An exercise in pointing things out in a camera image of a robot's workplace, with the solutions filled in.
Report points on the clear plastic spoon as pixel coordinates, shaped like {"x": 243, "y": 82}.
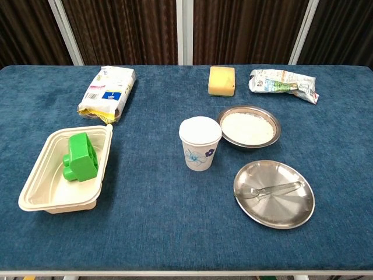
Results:
{"x": 271, "y": 190}

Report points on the flower print paper cup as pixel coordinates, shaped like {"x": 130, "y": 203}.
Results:
{"x": 199, "y": 146}

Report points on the steel bowl of rice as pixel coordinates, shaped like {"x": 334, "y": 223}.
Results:
{"x": 247, "y": 129}

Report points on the yellow sponge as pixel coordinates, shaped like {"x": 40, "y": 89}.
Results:
{"x": 221, "y": 80}

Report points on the blue velvet table cloth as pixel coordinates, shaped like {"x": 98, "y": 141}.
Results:
{"x": 163, "y": 210}

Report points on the white flour bag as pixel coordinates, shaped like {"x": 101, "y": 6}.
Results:
{"x": 109, "y": 93}

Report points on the green toy block car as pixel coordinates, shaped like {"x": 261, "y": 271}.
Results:
{"x": 81, "y": 159}

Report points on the crumpled white snack bag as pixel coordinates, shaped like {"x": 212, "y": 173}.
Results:
{"x": 279, "y": 84}

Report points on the round steel plate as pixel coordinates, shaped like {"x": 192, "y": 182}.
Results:
{"x": 274, "y": 213}

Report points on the dark brown curtain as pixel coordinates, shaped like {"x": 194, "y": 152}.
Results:
{"x": 128, "y": 29}

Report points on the beige plastic food tray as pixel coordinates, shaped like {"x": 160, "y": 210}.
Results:
{"x": 52, "y": 189}

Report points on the white partition frame post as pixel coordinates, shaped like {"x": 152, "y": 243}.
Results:
{"x": 304, "y": 30}
{"x": 184, "y": 32}
{"x": 65, "y": 30}

